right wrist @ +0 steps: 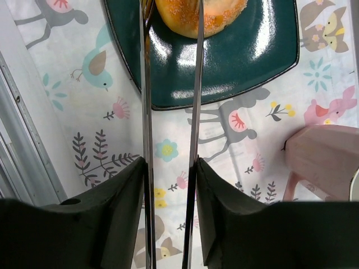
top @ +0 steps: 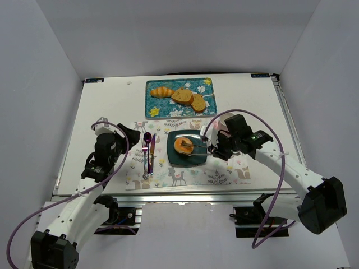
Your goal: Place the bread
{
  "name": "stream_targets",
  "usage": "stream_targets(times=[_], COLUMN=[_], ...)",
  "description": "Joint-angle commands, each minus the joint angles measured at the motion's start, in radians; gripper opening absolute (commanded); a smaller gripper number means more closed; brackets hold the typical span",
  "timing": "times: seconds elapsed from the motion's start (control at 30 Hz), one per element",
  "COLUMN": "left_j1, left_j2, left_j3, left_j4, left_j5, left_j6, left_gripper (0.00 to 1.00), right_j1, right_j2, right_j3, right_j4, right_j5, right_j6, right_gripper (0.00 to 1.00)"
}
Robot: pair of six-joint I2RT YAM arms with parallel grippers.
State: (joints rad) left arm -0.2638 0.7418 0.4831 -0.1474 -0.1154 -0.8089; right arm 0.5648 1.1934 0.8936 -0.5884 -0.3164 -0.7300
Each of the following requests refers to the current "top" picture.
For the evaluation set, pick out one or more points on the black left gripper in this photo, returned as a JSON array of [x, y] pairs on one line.
[[128, 134]]

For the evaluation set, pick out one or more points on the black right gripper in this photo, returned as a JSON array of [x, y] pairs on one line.
[[220, 147]]

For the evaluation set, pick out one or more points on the glazed donut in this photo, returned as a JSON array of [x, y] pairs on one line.
[[178, 147]]

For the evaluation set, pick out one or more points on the metal tongs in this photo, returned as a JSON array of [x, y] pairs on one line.
[[188, 145]]

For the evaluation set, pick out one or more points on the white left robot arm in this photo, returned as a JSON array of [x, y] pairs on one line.
[[59, 245]]

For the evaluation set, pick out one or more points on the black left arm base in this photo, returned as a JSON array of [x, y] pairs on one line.
[[121, 220]]

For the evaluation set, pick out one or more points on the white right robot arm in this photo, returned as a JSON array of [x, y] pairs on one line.
[[320, 202]]

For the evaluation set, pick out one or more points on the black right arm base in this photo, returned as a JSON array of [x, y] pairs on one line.
[[247, 220]]

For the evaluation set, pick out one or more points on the right brown bread slice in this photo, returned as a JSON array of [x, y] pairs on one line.
[[198, 104]]

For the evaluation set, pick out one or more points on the brown bread slice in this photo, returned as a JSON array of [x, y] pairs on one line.
[[198, 104], [183, 96]]

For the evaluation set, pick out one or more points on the left brown bread slice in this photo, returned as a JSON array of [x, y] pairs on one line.
[[183, 96]]

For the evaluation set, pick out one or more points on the pink mug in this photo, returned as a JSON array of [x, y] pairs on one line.
[[221, 122]]

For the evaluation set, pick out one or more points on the purple iridescent spoon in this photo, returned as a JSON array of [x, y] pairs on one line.
[[147, 138]]

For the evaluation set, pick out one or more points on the purple iridescent knife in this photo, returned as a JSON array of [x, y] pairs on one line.
[[151, 155]]

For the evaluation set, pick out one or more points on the purple iridescent fork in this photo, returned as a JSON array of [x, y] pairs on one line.
[[145, 152]]

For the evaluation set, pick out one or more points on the teal floral serving tray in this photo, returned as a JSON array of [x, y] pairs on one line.
[[166, 108]]

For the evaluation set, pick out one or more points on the dark teal square plate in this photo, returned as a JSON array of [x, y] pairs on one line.
[[180, 160]]

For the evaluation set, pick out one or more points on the golden croissant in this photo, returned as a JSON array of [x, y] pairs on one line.
[[162, 92]]

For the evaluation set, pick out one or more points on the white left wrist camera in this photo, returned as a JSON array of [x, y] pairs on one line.
[[102, 127]]

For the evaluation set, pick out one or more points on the aluminium table frame rail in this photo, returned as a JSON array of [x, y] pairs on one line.
[[208, 194]]

